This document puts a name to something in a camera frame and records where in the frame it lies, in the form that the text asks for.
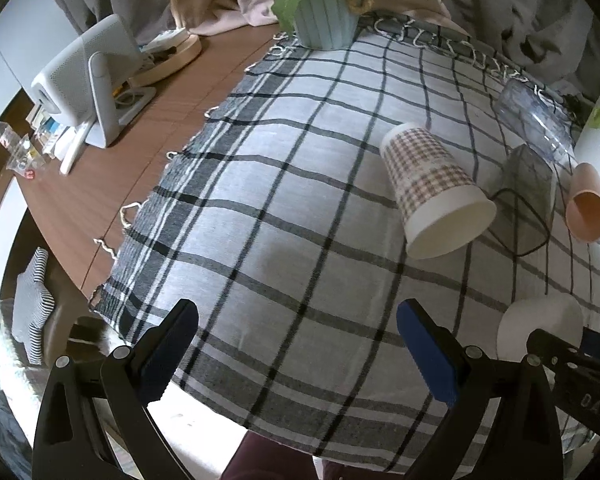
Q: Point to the clear plastic tumbler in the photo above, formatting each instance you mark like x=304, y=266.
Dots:
x=535, y=119

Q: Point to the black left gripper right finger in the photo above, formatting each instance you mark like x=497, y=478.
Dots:
x=524, y=440

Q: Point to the plaid paper cup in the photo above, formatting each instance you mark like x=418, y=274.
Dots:
x=441, y=207

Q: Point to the light blue ribbed vase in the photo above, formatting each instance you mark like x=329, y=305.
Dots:
x=327, y=25

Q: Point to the white desktop projector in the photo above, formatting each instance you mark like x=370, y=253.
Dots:
x=77, y=86

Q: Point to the striped star pillow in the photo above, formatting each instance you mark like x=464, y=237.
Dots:
x=33, y=305

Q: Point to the beige cloth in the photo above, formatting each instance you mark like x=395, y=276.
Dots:
x=213, y=17

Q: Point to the round wooden tray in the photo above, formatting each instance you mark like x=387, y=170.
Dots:
x=168, y=62

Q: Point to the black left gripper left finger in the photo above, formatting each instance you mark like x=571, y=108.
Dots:
x=69, y=440

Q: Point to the black white checked tablecloth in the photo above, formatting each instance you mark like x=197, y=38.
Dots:
x=278, y=221

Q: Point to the grey patterned blanket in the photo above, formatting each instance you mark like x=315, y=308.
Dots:
x=555, y=41

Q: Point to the white plastic cup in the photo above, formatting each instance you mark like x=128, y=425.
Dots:
x=558, y=314

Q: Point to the smoky grey glass cup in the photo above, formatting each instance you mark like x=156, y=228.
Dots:
x=524, y=196

